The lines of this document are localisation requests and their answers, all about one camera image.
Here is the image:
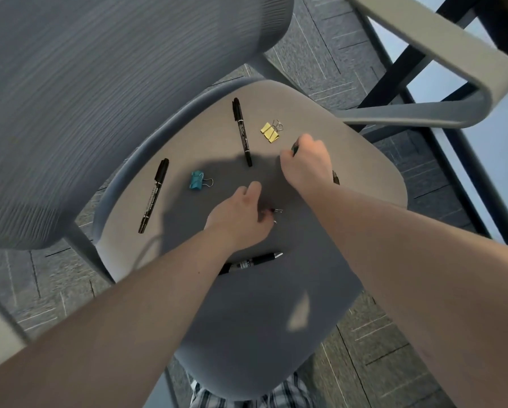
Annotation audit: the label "dark green pen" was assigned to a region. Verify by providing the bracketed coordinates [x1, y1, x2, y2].
[291, 142, 341, 186]

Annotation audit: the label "black metal table frame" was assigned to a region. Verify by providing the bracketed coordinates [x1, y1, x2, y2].
[356, 0, 508, 251]

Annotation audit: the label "blue binder clip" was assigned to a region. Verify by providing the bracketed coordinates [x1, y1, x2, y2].
[189, 170, 214, 192]

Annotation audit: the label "plaid shorts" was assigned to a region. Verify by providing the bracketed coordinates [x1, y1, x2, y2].
[189, 371, 315, 408]

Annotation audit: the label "grey chair seat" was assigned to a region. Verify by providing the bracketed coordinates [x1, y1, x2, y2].
[93, 79, 408, 402]

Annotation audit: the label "person's left forearm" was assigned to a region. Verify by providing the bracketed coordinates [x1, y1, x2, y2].
[0, 231, 238, 408]

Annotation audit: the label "person's left hand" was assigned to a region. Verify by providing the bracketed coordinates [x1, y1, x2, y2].
[203, 181, 277, 256]

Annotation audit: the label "black marker pen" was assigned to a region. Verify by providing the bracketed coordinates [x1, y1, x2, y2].
[231, 97, 254, 168]
[138, 158, 170, 234]

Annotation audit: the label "small binder clip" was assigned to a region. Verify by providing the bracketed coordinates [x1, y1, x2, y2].
[260, 207, 284, 225]

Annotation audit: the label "person's right forearm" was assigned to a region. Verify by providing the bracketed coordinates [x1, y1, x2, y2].
[298, 182, 508, 408]

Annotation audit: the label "grey mesh chair backrest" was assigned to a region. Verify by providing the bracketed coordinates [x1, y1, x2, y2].
[0, 0, 296, 251]

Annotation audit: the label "black ballpoint pen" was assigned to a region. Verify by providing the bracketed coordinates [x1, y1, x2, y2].
[218, 252, 284, 276]

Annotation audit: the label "person's right hand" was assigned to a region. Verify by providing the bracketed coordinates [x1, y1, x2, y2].
[279, 133, 338, 196]

